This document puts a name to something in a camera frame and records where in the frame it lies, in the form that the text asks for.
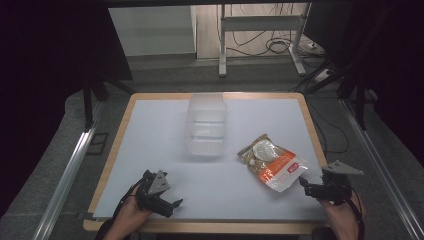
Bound white power strip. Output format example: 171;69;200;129
312;67;335;84

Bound black metal stand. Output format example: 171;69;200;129
336;71;378;131
81;74;136;132

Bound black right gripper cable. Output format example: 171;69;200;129
348;187;366;239

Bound person's right hand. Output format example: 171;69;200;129
318;189;367;240

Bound white metal desk frame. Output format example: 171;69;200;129
217;3;313;78

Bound person's left hand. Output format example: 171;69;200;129
105;192;153;240

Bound clear orange snack packet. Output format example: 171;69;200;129
236;133;310;194

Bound black floor cables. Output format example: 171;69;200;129
229;3;326;58

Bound clear plastic container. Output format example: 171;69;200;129
185;92;229;158

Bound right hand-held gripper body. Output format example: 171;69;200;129
317;159;365;206

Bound aluminium rail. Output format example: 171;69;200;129
339;99;424;240
31;101;105;240

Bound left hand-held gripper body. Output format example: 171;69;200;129
135;169;171;212

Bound white panel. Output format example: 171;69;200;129
107;5;197;57

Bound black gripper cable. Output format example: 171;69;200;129
348;187;366;239
112;179;146;219

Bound black floor outlet cover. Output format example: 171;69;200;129
86;132;110;156

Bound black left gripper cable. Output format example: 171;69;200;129
112;179;146;219

